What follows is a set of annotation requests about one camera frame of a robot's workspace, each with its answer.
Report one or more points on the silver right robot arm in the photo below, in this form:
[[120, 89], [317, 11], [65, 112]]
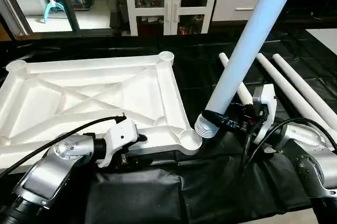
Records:
[[310, 150]]

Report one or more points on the black work mat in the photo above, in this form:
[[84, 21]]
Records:
[[184, 192]]

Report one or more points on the white plastic table leg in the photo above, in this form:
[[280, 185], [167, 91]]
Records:
[[308, 84], [295, 95], [247, 40], [246, 95]]

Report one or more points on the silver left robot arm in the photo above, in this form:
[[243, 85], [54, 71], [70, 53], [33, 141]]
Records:
[[47, 176]]

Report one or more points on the white flat board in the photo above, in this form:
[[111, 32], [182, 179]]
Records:
[[326, 40]]

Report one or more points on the white plastic table top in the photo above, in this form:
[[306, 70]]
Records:
[[105, 92]]

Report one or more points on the black slanted pole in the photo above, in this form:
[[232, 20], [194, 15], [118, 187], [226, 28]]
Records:
[[66, 0]]

